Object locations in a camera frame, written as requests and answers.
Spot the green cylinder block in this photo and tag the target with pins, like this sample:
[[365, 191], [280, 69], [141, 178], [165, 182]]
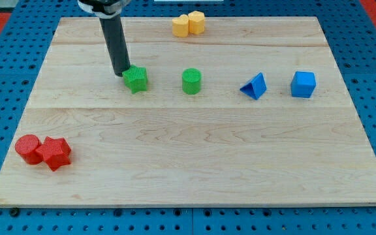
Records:
[[191, 81]]

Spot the yellow hexagon block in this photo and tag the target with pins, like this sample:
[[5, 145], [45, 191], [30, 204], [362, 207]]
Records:
[[196, 22]]

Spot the blue cube block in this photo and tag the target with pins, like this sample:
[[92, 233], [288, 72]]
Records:
[[303, 84]]

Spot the blue triangular prism block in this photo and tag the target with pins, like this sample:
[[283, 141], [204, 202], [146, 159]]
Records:
[[255, 87]]

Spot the wooden board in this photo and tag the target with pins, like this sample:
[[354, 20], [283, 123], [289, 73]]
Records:
[[218, 148]]

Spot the red star block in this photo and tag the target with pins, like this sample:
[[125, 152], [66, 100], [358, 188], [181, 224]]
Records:
[[54, 152]]

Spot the yellow heart block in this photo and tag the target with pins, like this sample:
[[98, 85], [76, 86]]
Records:
[[180, 26]]

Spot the red cylinder block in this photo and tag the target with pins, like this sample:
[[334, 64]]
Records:
[[26, 147]]

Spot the green star block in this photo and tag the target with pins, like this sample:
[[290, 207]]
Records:
[[136, 79]]

